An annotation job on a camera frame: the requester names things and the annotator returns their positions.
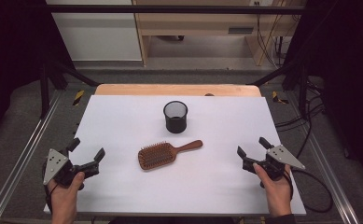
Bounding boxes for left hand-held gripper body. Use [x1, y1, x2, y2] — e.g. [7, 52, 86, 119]
[42, 147, 84, 189]

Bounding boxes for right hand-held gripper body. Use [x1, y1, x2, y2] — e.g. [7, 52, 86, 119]
[262, 144, 306, 182]

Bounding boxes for brown wooden hairbrush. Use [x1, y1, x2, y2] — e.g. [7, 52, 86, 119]
[137, 139, 204, 171]

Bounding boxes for black mesh cup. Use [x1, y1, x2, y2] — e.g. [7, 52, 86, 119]
[162, 100, 189, 134]

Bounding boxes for person's left hand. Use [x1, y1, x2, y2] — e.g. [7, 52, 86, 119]
[47, 171, 86, 211]

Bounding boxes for person's right hand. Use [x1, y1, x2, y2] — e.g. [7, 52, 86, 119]
[253, 163, 293, 218]

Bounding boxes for yellow black tape marker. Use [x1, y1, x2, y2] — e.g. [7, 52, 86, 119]
[272, 91, 289, 105]
[72, 90, 86, 106]

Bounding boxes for white board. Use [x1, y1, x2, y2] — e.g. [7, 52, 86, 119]
[43, 94, 307, 217]

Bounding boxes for light wooden table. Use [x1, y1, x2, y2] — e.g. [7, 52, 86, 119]
[94, 83, 262, 98]

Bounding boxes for white cabinet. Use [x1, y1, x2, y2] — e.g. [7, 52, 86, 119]
[45, 0, 144, 62]

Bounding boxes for black curtain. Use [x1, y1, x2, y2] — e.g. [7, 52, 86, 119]
[0, 0, 75, 147]
[285, 0, 363, 190]

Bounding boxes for beige wooden desk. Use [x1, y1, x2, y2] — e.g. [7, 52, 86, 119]
[132, 0, 308, 67]

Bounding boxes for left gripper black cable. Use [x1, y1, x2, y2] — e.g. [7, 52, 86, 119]
[44, 181, 61, 216]

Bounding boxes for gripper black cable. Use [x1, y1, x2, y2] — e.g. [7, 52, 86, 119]
[282, 169, 295, 202]
[44, 181, 61, 216]

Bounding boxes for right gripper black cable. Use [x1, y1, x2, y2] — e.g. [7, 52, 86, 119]
[282, 169, 295, 202]

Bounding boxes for aluminium floor rail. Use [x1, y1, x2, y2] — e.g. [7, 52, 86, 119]
[0, 90, 63, 224]
[286, 91, 362, 224]

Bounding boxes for bundle of black floor cables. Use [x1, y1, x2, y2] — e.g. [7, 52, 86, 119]
[273, 77, 327, 132]

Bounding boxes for looped black floor cable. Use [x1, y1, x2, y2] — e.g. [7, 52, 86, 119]
[290, 122, 334, 215]

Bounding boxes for black frame strut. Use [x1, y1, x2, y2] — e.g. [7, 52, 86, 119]
[38, 59, 101, 119]
[245, 59, 311, 119]

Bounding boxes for hanging cables behind desk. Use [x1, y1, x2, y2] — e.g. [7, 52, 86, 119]
[254, 0, 295, 68]

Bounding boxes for black horizontal frame bar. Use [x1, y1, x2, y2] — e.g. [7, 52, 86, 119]
[45, 4, 308, 16]

